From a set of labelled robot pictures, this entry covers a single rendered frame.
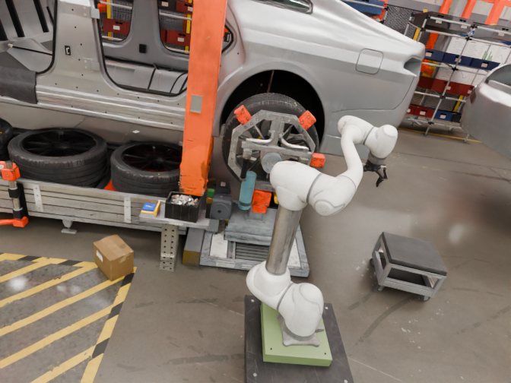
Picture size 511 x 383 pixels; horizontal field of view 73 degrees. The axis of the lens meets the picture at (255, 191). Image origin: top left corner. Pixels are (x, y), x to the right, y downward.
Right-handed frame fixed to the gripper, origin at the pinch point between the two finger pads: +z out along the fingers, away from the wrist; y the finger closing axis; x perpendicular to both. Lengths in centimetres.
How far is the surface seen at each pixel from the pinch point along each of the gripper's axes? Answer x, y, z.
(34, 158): -5, 217, 28
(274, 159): -13, 53, 6
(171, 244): 33, 113, 50
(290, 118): -36, 47, -7
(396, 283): 22, -44, 82
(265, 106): -44, 63, -9
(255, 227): -2, 61, 74
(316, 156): -29.3, 26.2, 16.6
